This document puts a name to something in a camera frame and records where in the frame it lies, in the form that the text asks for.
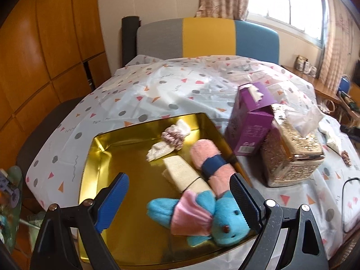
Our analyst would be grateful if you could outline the white sock with scrunchie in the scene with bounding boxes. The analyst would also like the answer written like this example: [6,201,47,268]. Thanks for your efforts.
[146,119,191,162]

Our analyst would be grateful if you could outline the window with white frame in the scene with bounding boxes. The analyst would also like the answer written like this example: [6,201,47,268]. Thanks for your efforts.
[248,0,326,46]

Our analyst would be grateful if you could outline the grey yellow blue sofa back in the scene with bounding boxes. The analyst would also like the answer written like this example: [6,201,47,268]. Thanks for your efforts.
[135,18,279,64]

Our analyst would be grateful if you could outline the blue plush elephant toy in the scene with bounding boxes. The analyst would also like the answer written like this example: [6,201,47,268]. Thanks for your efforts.
[147,190,250,247]

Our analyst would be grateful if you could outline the jars on desk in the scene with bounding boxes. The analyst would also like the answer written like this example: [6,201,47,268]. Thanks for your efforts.
[294,55,317,78]

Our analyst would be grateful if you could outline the gold metal tin tray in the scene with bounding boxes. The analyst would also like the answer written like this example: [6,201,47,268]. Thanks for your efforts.
[79,117,254,269]

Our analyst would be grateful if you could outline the purple cardboard box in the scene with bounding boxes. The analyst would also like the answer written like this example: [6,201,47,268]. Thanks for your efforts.
[225,82,276,156]

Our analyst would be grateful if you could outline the white wet wipes pack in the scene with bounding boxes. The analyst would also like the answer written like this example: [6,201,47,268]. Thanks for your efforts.
[318,115,350,155]

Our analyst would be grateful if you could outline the gold ornate tissue box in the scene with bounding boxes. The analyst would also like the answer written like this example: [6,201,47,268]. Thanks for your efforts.
[261,104,325,187]

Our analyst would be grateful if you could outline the wooden side desk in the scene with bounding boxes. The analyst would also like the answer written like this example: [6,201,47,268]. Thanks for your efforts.
[282,65,359,125]

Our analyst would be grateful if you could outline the blue folding chair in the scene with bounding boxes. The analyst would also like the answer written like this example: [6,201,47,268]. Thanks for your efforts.
[338,74,351,93]

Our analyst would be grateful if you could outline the pink blue rolled towel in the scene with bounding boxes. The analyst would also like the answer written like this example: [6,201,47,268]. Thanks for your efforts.
[190,139,236,198]

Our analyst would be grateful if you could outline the beige rolled cloth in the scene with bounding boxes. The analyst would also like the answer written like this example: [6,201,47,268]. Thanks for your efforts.
[163,155,214,194]

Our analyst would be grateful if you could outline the patterned white tablecloth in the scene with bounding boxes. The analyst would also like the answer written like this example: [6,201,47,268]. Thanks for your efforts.
[26,56,359,269]

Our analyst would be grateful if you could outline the black rolled mat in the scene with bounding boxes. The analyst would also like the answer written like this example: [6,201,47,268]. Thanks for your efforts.
[121,16,141,67]

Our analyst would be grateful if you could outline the wooden wardrobe panels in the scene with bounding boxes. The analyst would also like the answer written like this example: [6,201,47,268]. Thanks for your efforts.
[1,0,110,169]

